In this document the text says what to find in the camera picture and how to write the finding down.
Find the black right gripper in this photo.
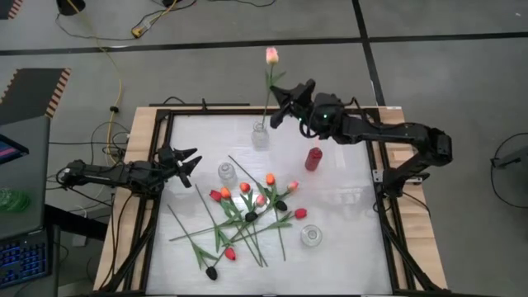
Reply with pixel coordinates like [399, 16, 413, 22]
[270, 79, 317, 129]

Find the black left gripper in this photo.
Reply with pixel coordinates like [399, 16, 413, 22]
[154, 144, 203, 189]

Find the clear embossed glass vase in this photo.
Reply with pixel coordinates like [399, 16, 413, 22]
[217, 161, 238, 186]

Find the clear narrow-neck glass vase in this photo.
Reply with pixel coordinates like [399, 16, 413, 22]
[251, 120, 271, 150]

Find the red glass vase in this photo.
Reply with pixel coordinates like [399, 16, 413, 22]
[304, 146, 324, 172]

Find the clear diamond-cut glass vase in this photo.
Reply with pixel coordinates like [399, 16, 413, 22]
[299, 224, 324, 248]

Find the grey desk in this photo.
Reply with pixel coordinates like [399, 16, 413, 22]
[0, 115, 51, 241]

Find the black mat with striped edge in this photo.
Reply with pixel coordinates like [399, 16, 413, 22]
[0, 0, 24, 21]
[0, 68, 72, 127]

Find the lit computer monitor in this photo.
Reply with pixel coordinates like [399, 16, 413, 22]
[0, 134, 30, 166]

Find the green translucent object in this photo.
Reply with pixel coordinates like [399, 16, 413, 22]
[0, 187, 32, 214]

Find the backlit black keyboard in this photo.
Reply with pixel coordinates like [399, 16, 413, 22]
[0, 230, 53, 290]

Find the black round stand base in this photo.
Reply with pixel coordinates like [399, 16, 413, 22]
[55, 0, 87, 17]

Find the yellow power cable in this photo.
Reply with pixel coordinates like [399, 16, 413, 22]
[65, 0, 125, 166]

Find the yellow plug with cable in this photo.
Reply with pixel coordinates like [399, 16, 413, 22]
[130, 0, 181, 39]

